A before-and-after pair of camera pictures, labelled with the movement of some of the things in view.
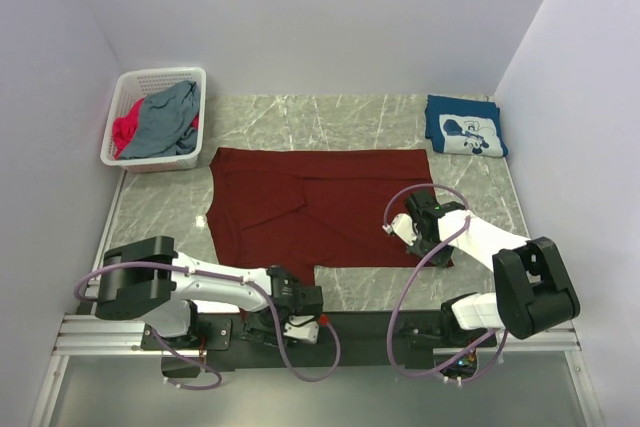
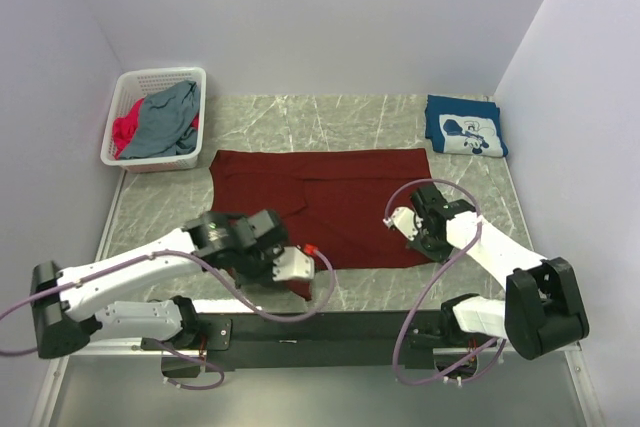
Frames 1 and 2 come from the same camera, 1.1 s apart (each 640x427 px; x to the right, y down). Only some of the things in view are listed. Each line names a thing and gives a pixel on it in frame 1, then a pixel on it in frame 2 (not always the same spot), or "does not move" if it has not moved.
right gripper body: x=430 y=245 does not move
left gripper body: x=270 y=326 -> x=257 y=267
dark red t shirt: x=314 y=207 does not move
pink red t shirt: x=126 y=127 does not move
